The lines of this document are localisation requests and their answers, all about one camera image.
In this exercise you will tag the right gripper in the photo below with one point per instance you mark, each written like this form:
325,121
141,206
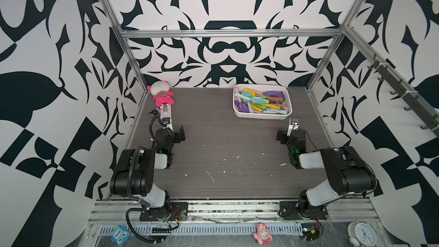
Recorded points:
283,138

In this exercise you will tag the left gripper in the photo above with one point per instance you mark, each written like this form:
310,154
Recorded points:
177,138

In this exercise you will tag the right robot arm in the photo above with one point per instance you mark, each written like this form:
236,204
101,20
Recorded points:
347,173

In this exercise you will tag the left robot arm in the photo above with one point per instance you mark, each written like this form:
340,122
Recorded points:
134,174

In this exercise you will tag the white storage box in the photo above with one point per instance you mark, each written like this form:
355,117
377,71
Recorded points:
270,103

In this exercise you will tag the pink white plush doll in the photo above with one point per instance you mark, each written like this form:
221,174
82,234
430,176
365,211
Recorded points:
161,93

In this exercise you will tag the yellow toy scoop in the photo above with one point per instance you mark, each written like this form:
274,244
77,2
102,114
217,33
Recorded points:
248,93

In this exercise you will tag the green circuit board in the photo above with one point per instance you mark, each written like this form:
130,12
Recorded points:
310,232

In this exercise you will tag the pink bear toy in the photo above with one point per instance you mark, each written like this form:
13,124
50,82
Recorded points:
263,234

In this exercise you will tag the white alarm clock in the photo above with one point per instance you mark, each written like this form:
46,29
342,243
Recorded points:
361,235

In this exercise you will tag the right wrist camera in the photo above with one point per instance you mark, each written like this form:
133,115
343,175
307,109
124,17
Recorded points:
293,126

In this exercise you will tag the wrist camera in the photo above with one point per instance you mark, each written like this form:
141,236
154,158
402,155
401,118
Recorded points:
293,126
165,116

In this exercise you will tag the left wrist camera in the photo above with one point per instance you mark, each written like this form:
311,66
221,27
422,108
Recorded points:
165,116

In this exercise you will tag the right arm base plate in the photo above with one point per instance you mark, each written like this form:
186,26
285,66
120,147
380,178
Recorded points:
291,210

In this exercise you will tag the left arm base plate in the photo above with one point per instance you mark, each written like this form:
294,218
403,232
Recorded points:
170,212

